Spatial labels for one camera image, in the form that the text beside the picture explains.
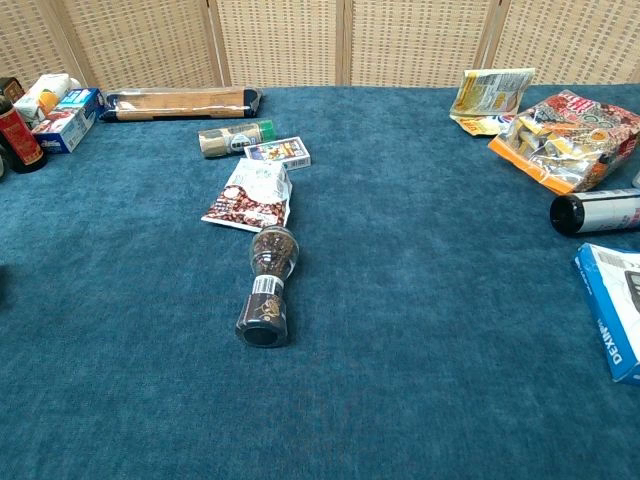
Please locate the green capped bottle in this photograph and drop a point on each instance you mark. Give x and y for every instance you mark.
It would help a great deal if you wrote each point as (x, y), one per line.
(235, 138)

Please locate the dark sauce bottle red label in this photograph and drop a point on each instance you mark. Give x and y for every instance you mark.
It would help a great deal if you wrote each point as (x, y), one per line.
(20, 142)

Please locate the glass pepper grinder black base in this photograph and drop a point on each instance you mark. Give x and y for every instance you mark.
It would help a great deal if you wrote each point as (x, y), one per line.
(270, 280)

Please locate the white red coffee bean pouch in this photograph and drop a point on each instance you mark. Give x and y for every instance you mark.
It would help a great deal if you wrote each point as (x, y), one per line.
(250, 197)

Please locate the playing card box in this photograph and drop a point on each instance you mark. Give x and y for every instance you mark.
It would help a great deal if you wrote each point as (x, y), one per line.
(280, 151)

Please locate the blue tablecloth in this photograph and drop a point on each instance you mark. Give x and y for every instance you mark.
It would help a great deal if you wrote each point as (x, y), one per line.
(400, 300)

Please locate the long brown wooden package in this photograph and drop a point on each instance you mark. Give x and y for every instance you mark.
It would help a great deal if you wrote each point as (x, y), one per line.
(180, 104)

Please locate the woven wooden folding screen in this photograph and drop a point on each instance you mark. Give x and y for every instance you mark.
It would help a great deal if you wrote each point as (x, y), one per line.
(280, 40)

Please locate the yellow white snack pouch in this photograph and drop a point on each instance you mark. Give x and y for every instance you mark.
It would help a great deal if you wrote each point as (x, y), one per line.
(492, 97)

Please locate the orange clear snack bag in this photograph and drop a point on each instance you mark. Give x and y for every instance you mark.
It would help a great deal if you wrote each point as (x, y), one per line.
(570, 140)

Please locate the black silver spray can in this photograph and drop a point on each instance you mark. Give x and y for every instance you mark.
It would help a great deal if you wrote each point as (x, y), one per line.
(595, 211)

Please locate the blue white carton box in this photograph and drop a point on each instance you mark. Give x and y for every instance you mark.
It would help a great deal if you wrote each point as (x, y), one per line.
(67, 125)

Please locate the blue white calculator box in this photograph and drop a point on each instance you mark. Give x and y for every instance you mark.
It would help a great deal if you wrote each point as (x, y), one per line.
(612, 310)

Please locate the white orange juice carton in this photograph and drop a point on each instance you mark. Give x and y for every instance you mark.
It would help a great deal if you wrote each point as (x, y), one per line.
(42, 97)

